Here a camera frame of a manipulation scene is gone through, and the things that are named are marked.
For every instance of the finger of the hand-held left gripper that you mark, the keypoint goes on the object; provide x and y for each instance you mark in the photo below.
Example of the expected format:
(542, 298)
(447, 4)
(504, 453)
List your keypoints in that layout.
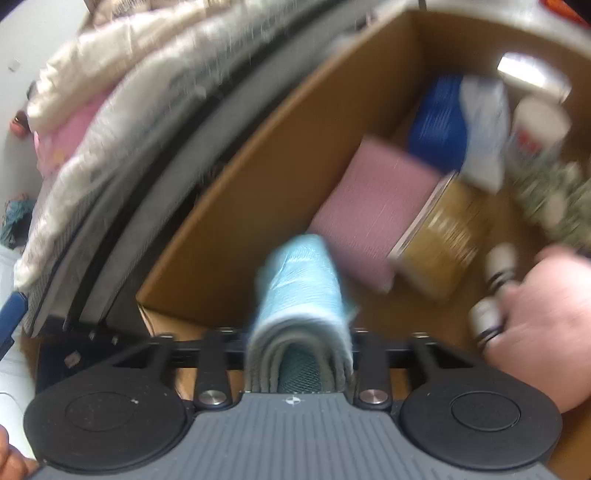
(10, 323)

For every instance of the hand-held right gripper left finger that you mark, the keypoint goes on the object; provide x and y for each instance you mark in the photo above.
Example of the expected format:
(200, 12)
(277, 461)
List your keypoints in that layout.
(214, 353)

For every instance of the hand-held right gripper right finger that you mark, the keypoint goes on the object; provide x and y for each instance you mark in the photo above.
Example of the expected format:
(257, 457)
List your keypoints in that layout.
(370, 355)

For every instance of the light blue towel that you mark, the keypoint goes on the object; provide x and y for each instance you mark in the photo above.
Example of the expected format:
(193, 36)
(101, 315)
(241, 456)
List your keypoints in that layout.
(300, 295)

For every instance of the gold yellow box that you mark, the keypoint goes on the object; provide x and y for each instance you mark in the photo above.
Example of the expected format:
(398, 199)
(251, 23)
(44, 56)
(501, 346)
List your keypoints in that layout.
(443, 240)

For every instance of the cardboard box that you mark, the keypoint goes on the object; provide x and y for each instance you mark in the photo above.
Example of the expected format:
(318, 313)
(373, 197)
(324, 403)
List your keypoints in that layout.
(240, 207)

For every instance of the pink fabric case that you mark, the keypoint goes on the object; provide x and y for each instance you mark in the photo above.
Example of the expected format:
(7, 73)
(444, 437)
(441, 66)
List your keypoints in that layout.
(369, 207)

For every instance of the pink plush toy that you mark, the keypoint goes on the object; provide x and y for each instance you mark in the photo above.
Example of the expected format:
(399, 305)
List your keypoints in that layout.
(549, 323)

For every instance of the green floral scrunchie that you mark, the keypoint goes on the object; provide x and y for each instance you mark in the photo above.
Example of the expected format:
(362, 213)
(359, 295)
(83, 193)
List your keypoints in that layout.
(554, 198)

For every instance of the blue and white box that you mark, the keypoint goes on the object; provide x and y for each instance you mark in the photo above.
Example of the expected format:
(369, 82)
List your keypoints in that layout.
(443, 120)

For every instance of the white bottle red label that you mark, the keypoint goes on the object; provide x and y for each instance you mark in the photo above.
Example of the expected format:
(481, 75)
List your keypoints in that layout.
(538, 129)

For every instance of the person's left hand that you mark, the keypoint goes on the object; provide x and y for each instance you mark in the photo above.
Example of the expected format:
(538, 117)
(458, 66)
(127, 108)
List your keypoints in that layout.
(14, 457)

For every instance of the teal patterned cloth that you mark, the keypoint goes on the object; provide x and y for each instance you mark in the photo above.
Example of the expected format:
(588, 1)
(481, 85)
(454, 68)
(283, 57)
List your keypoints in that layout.
(16, 224)

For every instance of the white striped sock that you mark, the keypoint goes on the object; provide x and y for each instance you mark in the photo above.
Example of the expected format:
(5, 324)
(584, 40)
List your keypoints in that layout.
(487, 323)
(501, 270)

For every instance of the pink blanket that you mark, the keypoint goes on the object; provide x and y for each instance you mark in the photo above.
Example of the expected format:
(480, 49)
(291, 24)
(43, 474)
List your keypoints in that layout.
(69, 138)

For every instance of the grey mattress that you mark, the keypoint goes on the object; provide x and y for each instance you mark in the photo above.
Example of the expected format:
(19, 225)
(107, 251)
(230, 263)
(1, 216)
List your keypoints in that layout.
(184, 134)

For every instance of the white quilt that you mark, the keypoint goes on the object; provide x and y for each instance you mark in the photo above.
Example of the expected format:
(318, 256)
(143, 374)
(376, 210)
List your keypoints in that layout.
(120, 74)

